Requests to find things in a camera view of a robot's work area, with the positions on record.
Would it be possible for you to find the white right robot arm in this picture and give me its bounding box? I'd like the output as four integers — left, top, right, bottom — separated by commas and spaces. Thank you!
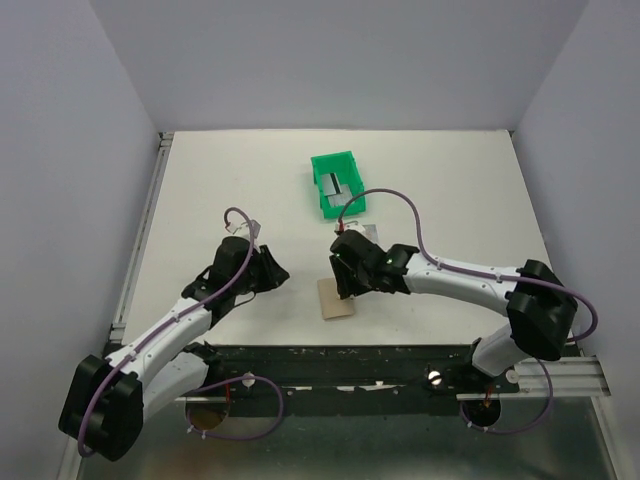
329, 230, 577, 392

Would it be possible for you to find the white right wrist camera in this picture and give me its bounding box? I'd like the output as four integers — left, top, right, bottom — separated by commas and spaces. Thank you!
334, 220, 367, 235

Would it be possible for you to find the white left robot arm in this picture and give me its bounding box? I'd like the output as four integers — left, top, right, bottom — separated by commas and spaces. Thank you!
58, 236, 290, 461

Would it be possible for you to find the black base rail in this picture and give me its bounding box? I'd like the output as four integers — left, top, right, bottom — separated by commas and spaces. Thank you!
184, 343, 519, 418

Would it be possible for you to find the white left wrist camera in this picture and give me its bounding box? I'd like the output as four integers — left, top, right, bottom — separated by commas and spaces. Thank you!
225, 219, 261, 240

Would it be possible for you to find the aluminium frame rail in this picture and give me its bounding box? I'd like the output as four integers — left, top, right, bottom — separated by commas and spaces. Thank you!
457, 354, 612, 401

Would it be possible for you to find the silver card on table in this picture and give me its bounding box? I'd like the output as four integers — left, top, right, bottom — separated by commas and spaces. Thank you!
364, 224, 379, 243

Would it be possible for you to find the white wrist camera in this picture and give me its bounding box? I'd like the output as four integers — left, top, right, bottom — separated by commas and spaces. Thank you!
225, 219, 261, 240
334, 220, 367, 235

